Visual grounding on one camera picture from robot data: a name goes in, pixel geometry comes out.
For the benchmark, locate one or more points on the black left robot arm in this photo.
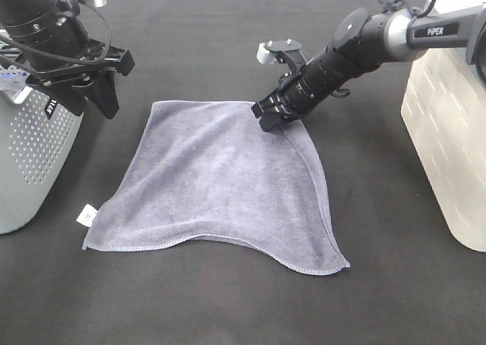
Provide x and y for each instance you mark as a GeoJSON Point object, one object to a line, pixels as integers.
{"type": "Point", "coordinates": [46, 39]}

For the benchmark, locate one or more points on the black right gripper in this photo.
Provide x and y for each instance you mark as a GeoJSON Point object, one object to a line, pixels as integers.
{"type": "Point", "coordinates": [272, 111]}

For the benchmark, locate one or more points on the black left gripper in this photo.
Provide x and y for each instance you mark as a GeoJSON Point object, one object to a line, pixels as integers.
{"type": "Point", "coordinates": [93, 74]}

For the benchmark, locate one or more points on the white plastic storage bin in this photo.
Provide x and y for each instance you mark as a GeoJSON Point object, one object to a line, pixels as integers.
{"type": "Point", "coordinates": [443, 109]}

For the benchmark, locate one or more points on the grey towel inside basket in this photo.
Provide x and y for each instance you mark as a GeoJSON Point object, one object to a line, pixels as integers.
{"type": "Point", "coordinates": [13, 81]}

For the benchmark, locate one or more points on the grey-blue microfibre towel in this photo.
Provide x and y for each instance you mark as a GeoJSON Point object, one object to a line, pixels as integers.
{"type": "Point", "coordinates": [206, 170]}

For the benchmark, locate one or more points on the grey perforated laundry basket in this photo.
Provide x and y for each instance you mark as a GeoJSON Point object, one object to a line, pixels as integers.
{"type": "Point", "coordinates": [37, 134]}

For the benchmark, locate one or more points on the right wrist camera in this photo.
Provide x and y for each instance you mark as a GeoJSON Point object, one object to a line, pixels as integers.
{"type": "Point", "coordinates": [287, 51]}

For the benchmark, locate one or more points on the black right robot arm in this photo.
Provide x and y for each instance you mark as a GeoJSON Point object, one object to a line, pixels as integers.
{"type": "Point", "coordinates": [361, 44]}

